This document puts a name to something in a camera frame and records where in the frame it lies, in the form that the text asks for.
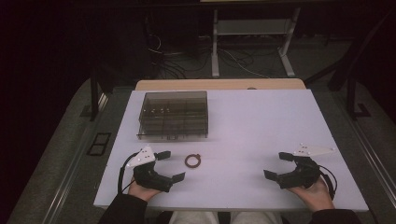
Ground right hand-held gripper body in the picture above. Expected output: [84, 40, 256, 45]
[277, 143, 337, 190]

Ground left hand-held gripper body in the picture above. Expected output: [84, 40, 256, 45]
[125, 145, 174, 193]

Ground person's left hand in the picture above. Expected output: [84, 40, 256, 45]
[128, 178, 163, 202]

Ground person's right hand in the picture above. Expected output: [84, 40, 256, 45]
[288, 179, 336, 213]

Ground dark transparent compartment box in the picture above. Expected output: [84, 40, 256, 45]
[135, 90, 209, 141]

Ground person's legs in light trousers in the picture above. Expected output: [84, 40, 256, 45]
[167, 210, 284, 224]

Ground black metal stand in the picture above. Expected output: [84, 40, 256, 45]
[304, 8, 396, 121]
[79, 66, 110, 122]

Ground brown ring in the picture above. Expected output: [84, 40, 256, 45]
[184, 153, 202, 169]

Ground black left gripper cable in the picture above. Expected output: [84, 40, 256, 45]
[117, 151, 141, 196]

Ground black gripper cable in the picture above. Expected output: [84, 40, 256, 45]
[117, 151, 141, 196]
[318, 164, 339, 201]

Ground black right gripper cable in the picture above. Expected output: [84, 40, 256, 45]
[318, 164, 339, 201]

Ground aluminium rail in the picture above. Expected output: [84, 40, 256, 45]
[40, 92, 110, 224]
[329, 90, 396, 202]

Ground tangle of floor cables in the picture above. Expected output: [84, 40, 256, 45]
[145, 33, 272, 80]

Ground white metal desk frame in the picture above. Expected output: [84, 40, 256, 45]
[210, 7, 302, 78]

